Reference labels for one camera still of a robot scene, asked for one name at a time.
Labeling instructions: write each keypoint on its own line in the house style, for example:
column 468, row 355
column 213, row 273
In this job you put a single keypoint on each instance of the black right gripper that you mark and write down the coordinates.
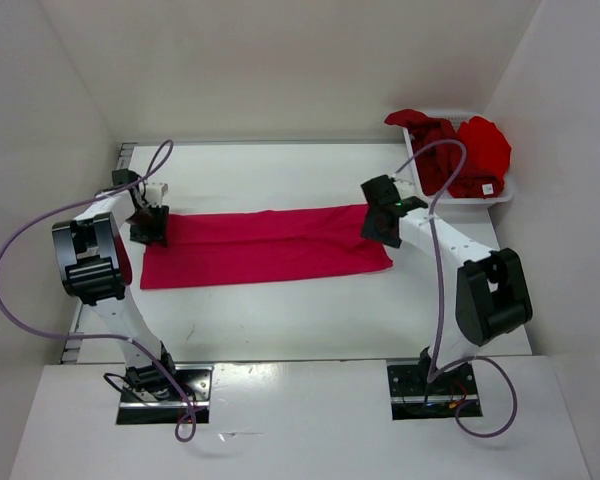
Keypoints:
column 369, row 231

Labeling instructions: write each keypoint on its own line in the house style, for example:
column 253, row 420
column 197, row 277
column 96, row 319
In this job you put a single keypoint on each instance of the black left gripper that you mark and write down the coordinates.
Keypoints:
column 157, row 233

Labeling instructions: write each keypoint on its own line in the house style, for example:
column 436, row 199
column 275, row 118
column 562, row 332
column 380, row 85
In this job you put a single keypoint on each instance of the pink red t shirt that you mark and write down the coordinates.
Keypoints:
column 269, row 246

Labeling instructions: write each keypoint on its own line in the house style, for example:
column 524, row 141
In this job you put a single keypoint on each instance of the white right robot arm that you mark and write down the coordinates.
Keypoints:
column 482, row 292

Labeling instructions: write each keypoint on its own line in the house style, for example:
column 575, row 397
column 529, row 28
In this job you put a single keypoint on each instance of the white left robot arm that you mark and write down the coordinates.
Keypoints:
column 95, row 268

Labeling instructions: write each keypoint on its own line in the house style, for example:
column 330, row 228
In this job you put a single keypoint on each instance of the white garment label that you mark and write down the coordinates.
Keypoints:
column 488, row 189

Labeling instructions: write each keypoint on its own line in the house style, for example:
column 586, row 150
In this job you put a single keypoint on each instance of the bright red t shirt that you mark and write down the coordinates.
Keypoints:
column 488, row 159

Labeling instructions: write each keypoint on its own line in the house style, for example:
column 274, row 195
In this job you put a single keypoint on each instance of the white plastic laundry basket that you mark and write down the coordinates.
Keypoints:
column 412, row 178

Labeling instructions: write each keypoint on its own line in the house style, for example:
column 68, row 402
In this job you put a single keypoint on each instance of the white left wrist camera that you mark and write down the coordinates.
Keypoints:
column 154, row 193

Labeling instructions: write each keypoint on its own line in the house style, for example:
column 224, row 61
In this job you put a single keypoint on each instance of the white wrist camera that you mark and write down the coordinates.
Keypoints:
column 405, row 186
column 154, row 193

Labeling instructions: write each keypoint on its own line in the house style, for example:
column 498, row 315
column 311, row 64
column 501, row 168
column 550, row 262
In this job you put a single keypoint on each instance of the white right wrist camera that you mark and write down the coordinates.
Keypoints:
column 405, row 186

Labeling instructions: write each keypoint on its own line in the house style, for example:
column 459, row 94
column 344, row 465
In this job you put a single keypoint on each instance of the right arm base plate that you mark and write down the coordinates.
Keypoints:
column 412, row 398

